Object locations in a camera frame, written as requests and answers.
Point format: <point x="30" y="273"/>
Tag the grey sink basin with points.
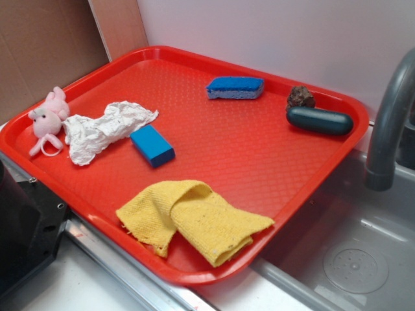
<point x="348" y="247"/>

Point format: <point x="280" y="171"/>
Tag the dark teal oval case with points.
<point x="320" y="120"/>

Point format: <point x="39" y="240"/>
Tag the pink plush toy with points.
<point x="47" y="121"/>

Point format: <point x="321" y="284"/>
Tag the blue rectangular block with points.
<point x="153" y="146"/>

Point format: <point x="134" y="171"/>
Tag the blue kitchen sponge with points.
<point x="235" y="87"/>

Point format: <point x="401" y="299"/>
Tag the red plastic tray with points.
<point x="244" y="149"/>

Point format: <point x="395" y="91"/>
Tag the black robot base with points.
<point x="32" y="222"/>

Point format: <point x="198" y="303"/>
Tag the crumpled white paper towel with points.
<point x="87" y="137"/>

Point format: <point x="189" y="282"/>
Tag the brown rock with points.
<point x="300" y="96"/>

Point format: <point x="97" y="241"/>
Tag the yellow cloth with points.
<point x="216" y="229"/>

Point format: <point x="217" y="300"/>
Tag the grey faucet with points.
<point x="392" y="140"/>

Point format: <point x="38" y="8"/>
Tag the brown cardboard panel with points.
<point x="45" y="44"/>

